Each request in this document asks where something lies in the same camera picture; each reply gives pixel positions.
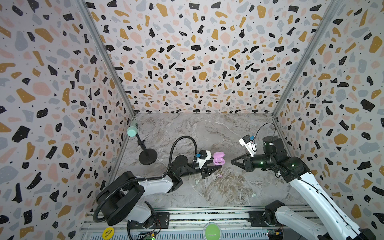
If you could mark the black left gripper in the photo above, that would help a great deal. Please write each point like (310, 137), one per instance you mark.
(210, 171)

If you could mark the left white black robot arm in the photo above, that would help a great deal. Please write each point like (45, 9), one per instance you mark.
(123, 198)

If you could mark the pink earbud charging case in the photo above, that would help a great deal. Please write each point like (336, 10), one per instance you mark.
(218, 158)

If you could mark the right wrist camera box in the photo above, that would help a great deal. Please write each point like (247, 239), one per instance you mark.
(249, 143)

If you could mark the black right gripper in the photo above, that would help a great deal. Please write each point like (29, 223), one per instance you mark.
(249, 162)

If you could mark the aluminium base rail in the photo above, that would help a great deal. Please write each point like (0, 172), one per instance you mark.
(236, 223)

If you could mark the yellow round sticker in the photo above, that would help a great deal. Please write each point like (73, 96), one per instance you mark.
(108, 233)

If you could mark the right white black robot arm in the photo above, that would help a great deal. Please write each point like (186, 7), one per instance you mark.
(336, 225)

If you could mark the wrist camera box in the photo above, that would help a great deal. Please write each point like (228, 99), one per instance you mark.
(201, 158)
(249, 143)

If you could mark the green round button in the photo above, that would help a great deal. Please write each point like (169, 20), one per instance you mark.
(212, 231)

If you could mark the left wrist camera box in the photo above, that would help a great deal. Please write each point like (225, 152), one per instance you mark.
(201, 158)

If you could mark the mint green microphone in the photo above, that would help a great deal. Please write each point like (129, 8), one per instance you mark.
(132, 130)

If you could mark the black microphone stand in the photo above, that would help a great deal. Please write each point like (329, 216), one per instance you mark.
(147, 156)

